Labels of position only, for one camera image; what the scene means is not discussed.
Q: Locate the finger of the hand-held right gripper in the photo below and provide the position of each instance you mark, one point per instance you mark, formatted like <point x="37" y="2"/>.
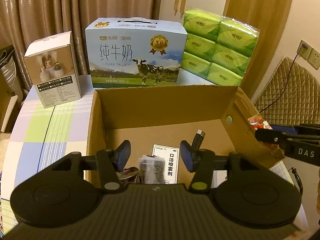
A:
<point x="283" y="128"/>
<point x="272" y="137"/>

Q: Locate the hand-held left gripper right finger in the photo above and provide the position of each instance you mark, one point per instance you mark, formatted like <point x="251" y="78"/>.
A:
<point x="187" y="156"/>

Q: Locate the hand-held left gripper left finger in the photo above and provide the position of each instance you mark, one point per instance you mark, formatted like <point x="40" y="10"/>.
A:
<point x="123" y="153"/>

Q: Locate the green white spray carton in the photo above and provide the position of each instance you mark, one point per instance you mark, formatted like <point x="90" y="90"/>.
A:
<point x="170" y="165"/>

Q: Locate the black lighter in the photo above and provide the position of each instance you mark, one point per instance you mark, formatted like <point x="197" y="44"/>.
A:
<point x="197" y="138"/>

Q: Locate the dark brown packet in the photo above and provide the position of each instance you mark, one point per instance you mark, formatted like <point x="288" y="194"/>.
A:
<point x="128" y="173"/>

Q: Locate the red snack packet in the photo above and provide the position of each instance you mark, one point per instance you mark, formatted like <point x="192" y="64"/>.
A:
<point x="257" y="122"/>

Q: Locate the clear plastic case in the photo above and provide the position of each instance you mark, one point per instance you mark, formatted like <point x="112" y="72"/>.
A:
<point x="151" y="170"/>

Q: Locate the brown cardboard box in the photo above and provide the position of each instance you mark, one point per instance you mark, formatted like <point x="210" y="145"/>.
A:
<point x="162" y="110"/>

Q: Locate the quilted chair cover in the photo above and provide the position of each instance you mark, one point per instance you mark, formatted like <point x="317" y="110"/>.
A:
<point x="290" y="95"/>

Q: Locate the blue milk carton case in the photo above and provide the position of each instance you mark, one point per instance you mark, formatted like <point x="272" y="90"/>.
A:
<point x="130" y="55"/>

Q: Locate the white product box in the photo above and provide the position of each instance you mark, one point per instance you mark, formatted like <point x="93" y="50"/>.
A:
<point x="53" y="75"/>

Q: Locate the stack of green tissue packs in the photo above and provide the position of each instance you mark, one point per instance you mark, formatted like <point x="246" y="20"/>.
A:
<point x="220" y="45"/>

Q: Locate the wooden door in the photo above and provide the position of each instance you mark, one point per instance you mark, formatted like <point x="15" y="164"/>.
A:
<point x="260" y="17"/>

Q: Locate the striped bag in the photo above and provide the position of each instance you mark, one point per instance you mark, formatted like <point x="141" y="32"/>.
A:
<point x="8" y="70"/>

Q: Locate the brown curtain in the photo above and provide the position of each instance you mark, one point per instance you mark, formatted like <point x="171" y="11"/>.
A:
<point x="75" y="12"/>

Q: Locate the wall socket plate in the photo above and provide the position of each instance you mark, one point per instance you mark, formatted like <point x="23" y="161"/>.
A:
<point x="315" y="60"/>
<point x="304" y="51"/>

